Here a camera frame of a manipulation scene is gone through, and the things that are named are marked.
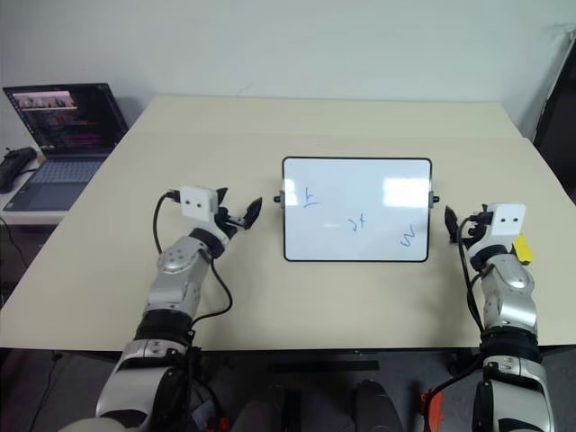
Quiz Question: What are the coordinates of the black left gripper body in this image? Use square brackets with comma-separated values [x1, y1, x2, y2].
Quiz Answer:
[211, 205, 248, 241]

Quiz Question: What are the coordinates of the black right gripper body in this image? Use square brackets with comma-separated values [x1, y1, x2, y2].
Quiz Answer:
[458, 211, 492, 249]

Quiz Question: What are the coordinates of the yellow plastic block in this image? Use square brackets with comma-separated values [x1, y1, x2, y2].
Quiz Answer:
[512, 234, 534, 265]

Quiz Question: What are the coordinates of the small black-framed whiteboard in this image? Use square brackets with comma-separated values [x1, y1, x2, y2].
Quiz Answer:
[274, 156, 442, 264]

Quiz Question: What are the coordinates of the open grey laptop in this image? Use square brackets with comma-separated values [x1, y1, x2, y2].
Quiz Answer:
[2, 82, 131, 213]

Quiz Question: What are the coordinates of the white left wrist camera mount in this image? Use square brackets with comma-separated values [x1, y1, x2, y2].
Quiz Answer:
[179, 184, 221, 227]

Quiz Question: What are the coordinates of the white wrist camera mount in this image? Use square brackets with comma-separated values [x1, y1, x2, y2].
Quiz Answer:
[179, 184, 221, 227]
[487, 202, 527, 247]

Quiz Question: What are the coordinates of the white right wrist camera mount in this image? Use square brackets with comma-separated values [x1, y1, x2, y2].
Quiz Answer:
[487, 202, 527, 247]

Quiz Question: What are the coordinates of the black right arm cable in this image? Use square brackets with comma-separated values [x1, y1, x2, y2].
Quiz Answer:
[429, 215, 492, 406]

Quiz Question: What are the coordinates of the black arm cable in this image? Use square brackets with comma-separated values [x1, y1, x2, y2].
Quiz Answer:
[153, 190, 235, 361]
[429, 215, 492, 406]

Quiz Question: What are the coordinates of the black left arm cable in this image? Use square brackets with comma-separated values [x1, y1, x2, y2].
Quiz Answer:
[153, 190, 235, 361]

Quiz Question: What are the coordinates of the black pouch with cable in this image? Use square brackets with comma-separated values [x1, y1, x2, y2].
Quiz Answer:
[0, 145, 41, 195]

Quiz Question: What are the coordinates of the thin black hanging cable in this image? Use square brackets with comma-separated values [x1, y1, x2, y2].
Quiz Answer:
[0, 215, 29, 292]

